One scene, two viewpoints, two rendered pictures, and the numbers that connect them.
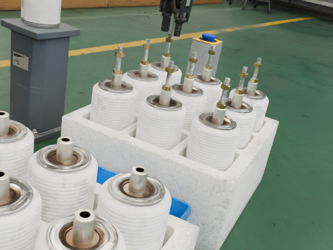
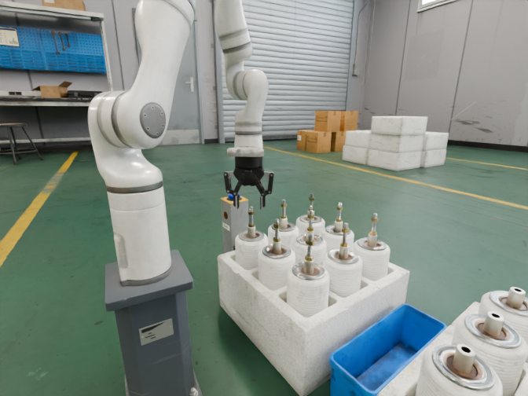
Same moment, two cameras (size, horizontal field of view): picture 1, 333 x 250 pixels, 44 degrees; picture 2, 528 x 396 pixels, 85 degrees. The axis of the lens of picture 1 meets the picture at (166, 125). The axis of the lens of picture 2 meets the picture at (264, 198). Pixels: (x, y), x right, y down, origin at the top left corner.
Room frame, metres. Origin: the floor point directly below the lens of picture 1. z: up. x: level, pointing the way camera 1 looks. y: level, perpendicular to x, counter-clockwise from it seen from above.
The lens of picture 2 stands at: (0.61, 0.67, 0.60)
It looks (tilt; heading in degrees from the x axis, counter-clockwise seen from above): 17 degrees down; 302
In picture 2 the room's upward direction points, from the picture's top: straight up
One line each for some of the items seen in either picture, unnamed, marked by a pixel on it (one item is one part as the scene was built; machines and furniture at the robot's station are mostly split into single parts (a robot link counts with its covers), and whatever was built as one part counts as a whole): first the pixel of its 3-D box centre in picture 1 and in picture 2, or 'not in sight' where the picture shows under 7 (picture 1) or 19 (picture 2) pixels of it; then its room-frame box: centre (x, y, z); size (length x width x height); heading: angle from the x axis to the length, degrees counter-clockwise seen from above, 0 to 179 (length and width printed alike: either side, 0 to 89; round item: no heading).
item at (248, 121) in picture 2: not in sight; (251, 102); (1.05, 0.03, 0.62); 0.09 x 0.07 x 0.15; 174
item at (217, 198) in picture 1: (174, 152); (307, 289); (0.90, -0.03, 0.09); 0.39 x 0.39 x 0.18; 68
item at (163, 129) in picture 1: (157, 142); (340, 287); (0.79, 0.01, 0.16); 0.10 x 0.10 x 0.18
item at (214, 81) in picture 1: (205, 79); (283, 226); (1.01, -0.08, 0.25); 0.08 x 0.08 x 0.01
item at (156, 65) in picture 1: (164, 67); (251, 236); (1.05, 0.03, 0.25); 0.08 x 0.08 x 0.01
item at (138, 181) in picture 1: (138, 180); (515, 297); (0.46, 0.02, 0.26); 0.02 x 0.02 x 0.03
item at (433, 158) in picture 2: not in sight; (419, 155); (0.88, -3.18, 0.09); 0.39 x 0.39 x 0.18; 63
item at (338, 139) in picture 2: not in sight; (335, 141); (2.12, -3.82, 0.15); 0.30 x 0.24 x 0.30; 150
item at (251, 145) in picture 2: not in sight; (247, 142); (1.05, 0.05, 0.52); 0.11 x 0.09 x 0.06; 118
